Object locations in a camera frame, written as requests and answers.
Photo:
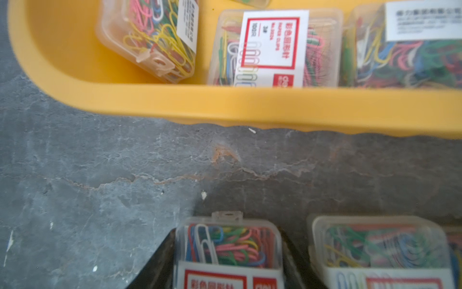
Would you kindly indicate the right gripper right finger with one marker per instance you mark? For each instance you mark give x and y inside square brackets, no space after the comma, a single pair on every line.
[297,270]

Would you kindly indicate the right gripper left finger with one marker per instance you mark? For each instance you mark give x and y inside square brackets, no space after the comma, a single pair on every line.
[158,271]

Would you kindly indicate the clear paper clip box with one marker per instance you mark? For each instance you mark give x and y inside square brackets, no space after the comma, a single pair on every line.
[227,251]
[381,252]

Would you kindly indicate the yellow plastic storage tray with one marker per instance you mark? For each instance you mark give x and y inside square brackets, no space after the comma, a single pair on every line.
[56,45]

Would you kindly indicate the tray paper clip box red label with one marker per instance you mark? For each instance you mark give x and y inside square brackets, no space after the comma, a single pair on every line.
[277,48]

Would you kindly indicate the tilted paper clip box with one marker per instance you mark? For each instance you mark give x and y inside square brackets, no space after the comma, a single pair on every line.
[157,36]

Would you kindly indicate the tray paper clip box white label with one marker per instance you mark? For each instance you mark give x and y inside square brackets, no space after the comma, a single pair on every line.
[403,44]

